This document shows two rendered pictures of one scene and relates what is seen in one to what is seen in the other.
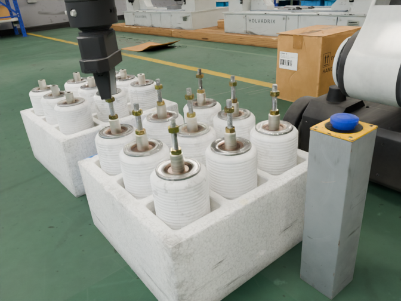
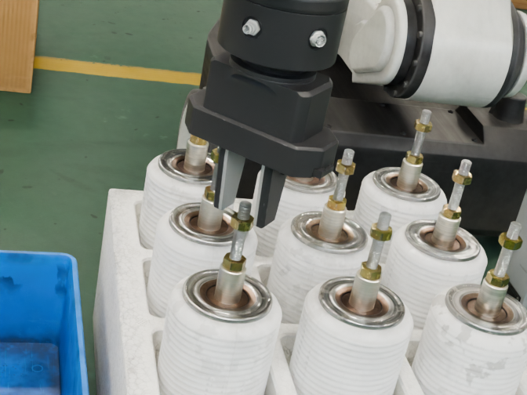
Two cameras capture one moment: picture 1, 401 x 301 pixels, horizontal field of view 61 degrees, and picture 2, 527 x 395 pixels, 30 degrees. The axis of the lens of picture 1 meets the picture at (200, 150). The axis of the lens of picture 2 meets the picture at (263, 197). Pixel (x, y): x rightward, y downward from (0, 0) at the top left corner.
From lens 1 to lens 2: 0.95 m
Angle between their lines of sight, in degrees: 62
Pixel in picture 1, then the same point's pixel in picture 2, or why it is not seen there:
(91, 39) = (324, 94)
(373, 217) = not seen: hidden behind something
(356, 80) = (447, 76)
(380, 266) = not seen: hidden behind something
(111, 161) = (260, 370)
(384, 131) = (401, 141)
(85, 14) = (336, 40)
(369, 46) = (463, 23)
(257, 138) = (417, 211)
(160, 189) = (516, 353)
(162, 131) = (250, 259)
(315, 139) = not seen: outside the picture
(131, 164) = (400, 342)
